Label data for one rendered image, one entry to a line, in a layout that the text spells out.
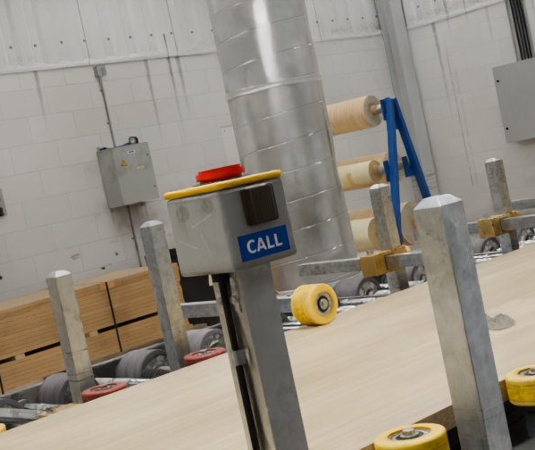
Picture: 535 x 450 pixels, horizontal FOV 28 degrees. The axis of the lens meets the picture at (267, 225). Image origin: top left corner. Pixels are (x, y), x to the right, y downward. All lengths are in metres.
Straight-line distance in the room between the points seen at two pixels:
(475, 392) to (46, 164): 8.29
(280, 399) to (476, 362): 0.25
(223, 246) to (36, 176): 8.35
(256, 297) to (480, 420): 0.30
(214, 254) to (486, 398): 0.35
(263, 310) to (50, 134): 8.47
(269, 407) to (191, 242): 0.14
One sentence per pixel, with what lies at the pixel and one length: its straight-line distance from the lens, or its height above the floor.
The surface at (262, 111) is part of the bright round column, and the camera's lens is 5.23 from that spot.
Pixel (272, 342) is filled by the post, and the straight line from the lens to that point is 0.88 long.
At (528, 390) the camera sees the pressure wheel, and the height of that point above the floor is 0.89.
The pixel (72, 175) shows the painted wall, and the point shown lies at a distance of 9.36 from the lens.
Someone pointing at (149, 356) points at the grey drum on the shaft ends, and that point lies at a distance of 2.59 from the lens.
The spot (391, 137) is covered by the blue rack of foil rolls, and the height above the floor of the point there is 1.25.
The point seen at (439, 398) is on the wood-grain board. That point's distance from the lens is 1.38.
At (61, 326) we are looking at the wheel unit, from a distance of 2.05.
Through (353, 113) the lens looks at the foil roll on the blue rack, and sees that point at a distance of 8.48.
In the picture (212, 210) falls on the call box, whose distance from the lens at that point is 0.84.
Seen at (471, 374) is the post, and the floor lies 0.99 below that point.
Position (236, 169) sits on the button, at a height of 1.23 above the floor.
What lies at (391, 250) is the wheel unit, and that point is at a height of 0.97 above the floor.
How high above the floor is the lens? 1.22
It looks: 3 degrees down
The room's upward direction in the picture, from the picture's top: 12 degrees counter-clockwise
